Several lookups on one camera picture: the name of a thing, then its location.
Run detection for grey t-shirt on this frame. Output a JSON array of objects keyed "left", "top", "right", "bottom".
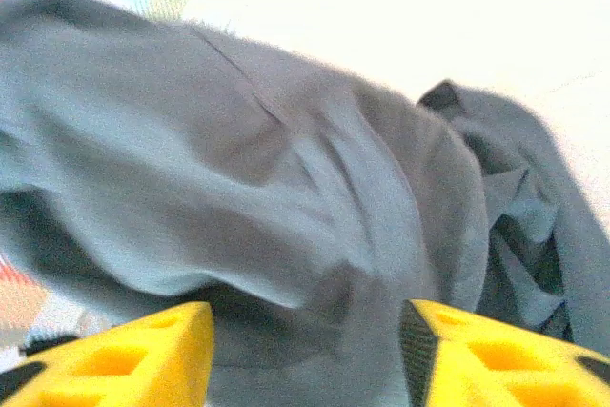
[{"left": 0, "top": 0, "right": 610, "bottom": 407}]

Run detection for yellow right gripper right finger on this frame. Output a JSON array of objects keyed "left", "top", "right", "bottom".
[{"left": 398, "top": 299, "right": 610, "bottom": 407}]

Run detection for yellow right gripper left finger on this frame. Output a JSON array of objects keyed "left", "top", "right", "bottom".
[{"left": 0, "top": 300, "right": 215, "bottom": 407}]

